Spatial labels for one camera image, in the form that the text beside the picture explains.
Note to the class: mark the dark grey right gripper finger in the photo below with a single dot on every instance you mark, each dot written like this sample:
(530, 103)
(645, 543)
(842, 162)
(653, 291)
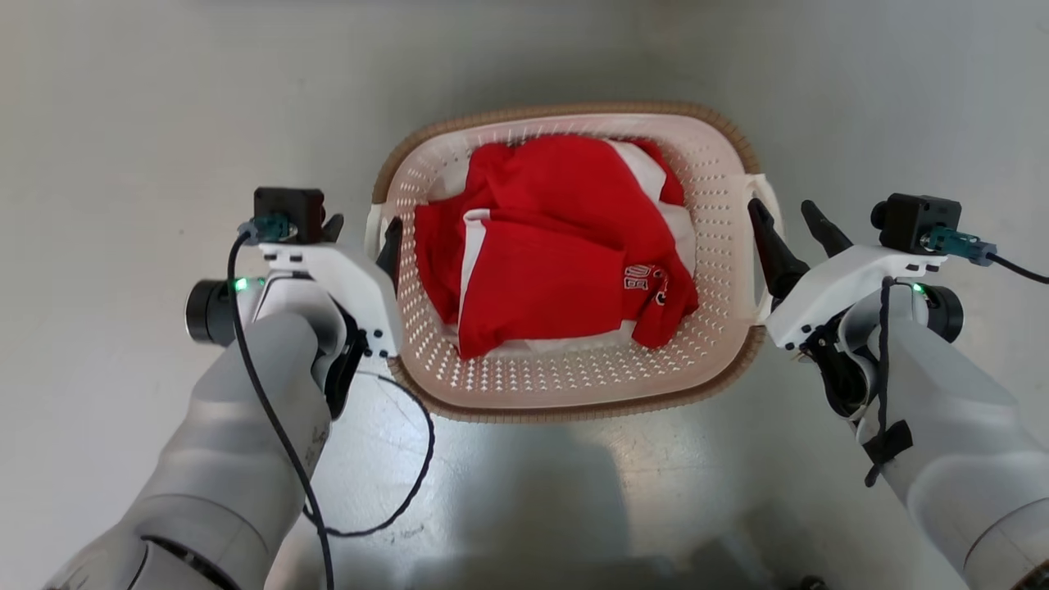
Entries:
(826, 233)
(774, 254)

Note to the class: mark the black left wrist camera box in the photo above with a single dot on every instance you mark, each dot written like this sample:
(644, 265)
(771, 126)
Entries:
(299, 205)

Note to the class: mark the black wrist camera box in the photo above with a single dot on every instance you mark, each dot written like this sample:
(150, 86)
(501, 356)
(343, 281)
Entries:
(914, 217)
(299, 205)

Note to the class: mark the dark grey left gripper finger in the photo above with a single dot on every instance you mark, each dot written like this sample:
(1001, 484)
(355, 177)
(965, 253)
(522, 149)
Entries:
(333, 229)
(392, 250)

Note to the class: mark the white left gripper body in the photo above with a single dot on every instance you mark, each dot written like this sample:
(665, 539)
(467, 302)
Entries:
(361, 283)

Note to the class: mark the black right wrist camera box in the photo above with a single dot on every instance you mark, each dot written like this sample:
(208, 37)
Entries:
(914, 217)

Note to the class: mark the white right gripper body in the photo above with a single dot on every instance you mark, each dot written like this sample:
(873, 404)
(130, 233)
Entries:
(828, 283)

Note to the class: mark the beige perforated laundry basket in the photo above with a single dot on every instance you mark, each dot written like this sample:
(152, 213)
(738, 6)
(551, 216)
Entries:
(574, 377)

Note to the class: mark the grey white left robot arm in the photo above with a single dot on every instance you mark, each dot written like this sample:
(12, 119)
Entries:
(221, 459)

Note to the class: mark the red and white garment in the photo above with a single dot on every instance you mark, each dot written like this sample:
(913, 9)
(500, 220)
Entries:
(557, 262)

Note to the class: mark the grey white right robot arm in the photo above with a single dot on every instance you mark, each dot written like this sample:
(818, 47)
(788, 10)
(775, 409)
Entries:
(959, 426)

